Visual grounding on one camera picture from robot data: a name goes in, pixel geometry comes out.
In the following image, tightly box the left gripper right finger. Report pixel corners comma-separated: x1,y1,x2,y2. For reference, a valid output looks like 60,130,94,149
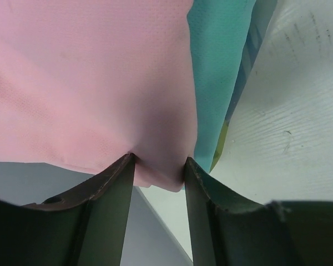
184,158,283,265

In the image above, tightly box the teal folded t shirt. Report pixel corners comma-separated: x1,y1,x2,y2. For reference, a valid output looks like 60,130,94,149
187,1,255,172

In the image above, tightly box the pink t shirt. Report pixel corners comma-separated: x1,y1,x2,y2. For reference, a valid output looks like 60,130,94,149
0,1,197,192

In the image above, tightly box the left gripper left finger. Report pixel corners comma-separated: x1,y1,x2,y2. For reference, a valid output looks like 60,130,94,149
25,154,135,265

